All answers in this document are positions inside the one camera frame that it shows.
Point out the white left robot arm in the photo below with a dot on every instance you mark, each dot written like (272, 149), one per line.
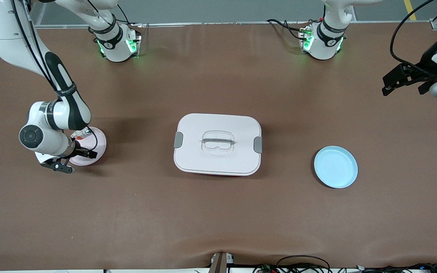
(326, 41)

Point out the light blue plate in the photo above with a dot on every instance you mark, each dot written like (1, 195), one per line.
(336, 167)

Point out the pink plate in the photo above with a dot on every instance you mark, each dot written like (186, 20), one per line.
(101, 144)

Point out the white lidded box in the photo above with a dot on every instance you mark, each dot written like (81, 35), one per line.
(218, 159)

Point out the white and red switch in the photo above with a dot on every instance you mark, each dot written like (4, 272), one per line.
(84, 132)

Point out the brown table mat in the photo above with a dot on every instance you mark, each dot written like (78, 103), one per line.
(218, 220)

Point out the brown bracket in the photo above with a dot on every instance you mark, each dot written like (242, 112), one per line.
(218, 265)

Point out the silver aluminium table rail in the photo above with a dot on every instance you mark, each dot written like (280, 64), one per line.
(222, 23)

